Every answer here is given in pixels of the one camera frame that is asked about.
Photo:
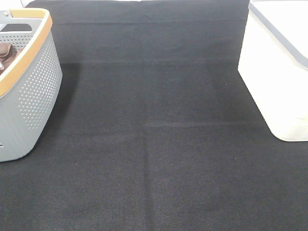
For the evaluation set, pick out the brown towel in basket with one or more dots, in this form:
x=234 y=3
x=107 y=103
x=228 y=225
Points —
x=8 y=54

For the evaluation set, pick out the black table cloth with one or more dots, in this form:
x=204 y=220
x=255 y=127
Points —
x=154 y=129

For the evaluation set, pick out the grey perforated laundry basket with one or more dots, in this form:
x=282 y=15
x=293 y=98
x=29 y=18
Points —
x=30 y=85

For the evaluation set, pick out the white plastic storage bin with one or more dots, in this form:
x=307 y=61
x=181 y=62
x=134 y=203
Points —
x=273 y=64

